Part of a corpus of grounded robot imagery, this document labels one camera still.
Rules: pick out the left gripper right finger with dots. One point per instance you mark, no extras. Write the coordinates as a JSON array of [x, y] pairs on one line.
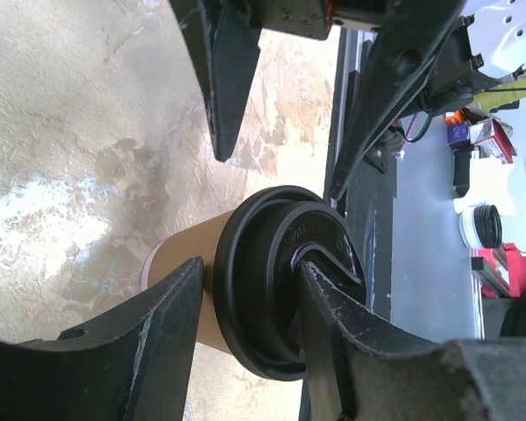
[[458, 380]]

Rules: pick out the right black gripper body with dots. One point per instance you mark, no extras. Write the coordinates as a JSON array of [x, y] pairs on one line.
[[314, 19]]

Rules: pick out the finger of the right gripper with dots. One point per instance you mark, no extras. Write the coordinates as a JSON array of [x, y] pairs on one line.
[[222, 44], [408, 43]]

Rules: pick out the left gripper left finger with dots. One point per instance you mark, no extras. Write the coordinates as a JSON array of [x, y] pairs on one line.
[[131, 363]]

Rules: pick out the brown paper coffee cup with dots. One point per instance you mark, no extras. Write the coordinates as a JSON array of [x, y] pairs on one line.
[[190, 256]]

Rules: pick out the black coffee cup lid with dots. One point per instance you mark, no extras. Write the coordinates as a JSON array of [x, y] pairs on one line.
[[256, 275]]

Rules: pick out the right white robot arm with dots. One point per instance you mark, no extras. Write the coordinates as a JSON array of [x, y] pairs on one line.
[[481, 49]]

